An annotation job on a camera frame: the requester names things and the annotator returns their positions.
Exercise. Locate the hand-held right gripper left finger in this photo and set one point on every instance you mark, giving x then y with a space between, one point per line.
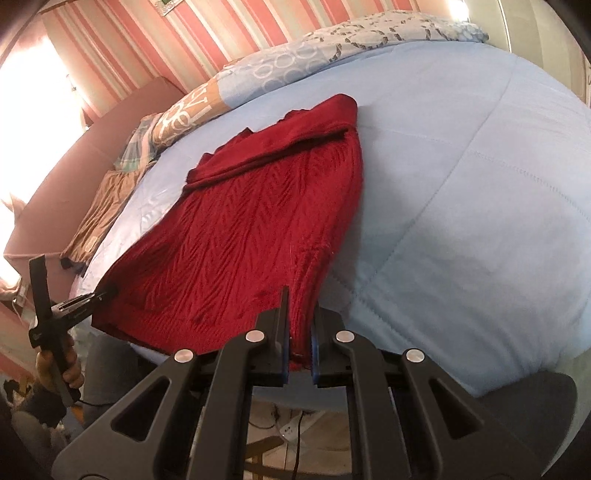
231 392

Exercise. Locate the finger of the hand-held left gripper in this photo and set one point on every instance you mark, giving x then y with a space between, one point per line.
83 307

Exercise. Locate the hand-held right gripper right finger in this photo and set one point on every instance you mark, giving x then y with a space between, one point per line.
383 406

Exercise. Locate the red knitted sweater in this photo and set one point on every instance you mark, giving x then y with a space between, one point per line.
240 221

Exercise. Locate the person's left hand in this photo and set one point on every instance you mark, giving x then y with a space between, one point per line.
74 369

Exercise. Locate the white power strip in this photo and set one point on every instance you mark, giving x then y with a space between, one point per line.
289 427

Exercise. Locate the brown cloth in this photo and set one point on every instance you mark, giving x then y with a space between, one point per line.
99 217

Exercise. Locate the pink headboard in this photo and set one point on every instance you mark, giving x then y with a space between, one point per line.
60 194

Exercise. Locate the plaid pillow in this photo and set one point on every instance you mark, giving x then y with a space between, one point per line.
136 143

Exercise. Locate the bed with light blue sheet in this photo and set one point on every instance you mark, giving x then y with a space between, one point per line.
461 184

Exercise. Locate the blue orange patterned quilt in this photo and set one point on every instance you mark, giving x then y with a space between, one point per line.
286 60

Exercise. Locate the white framed wall picture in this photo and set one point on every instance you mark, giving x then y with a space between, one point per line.
171 2

